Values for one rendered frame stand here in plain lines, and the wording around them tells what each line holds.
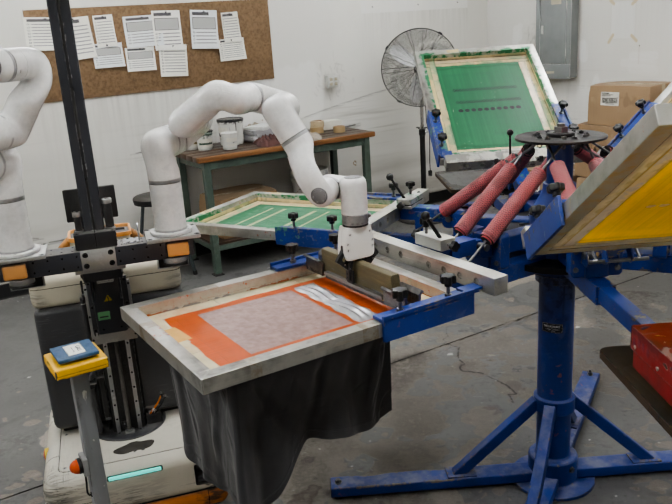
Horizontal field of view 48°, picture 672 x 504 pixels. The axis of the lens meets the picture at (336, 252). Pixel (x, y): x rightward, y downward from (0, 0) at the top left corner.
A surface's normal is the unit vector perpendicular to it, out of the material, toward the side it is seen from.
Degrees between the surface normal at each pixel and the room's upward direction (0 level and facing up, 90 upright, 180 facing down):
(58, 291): 90
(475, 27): 90
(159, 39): 83
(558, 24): 90
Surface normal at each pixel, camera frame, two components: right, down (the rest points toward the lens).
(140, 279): 0.30, 0.26
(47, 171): 0.54, 0.21
